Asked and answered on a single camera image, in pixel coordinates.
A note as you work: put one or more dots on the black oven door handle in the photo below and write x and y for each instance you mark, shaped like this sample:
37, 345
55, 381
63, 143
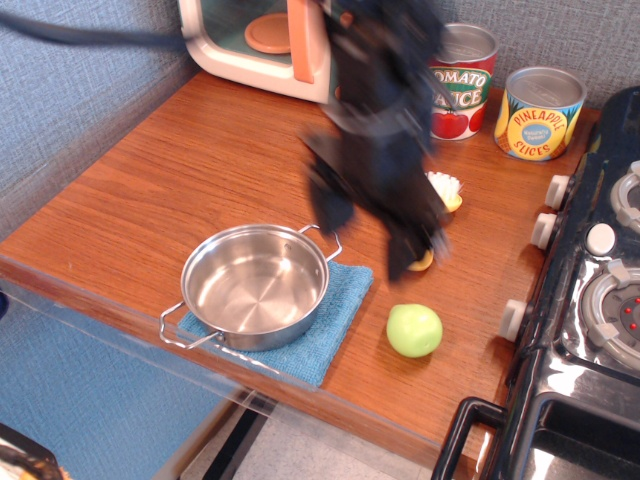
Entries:
470, 411

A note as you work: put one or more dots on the white stove knob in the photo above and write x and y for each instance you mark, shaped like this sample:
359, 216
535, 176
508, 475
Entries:
542, 230
556, 191
512, 318

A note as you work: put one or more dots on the green toy pear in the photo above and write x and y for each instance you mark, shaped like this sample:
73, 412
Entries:
414, 330

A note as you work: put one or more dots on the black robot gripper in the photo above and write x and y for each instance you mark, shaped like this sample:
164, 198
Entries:
375, 161

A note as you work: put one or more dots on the black toy stove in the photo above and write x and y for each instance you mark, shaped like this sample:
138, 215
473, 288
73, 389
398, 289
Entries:
573, 385

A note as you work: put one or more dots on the white stove knob middle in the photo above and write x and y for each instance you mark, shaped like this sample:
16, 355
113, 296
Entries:
542, 230

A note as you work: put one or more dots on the tomato sauce can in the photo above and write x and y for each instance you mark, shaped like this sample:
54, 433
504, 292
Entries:
465, 68

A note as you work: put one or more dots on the white stove knob bottom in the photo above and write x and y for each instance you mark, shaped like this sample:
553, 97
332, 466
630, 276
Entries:
512, 318

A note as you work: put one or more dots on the yellow dish brush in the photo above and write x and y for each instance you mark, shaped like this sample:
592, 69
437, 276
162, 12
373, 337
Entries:
448, 188

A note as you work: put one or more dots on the white stove knob top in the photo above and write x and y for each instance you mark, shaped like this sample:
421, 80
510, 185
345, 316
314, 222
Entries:
556, 191

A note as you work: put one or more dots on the teal toy microwave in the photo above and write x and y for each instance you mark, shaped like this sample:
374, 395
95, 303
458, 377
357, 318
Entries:
277, 46

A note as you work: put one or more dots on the blue cloth mat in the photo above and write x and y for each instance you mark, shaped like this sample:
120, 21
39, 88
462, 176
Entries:
305, 361

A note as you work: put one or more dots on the stainless steel pot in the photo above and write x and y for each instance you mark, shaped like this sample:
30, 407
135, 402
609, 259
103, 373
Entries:
255, 287

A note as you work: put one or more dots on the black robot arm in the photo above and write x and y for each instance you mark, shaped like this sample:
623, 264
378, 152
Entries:
383, 42

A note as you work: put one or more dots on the pineapple slices can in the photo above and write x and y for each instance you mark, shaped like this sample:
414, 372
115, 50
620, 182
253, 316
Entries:
539, 111

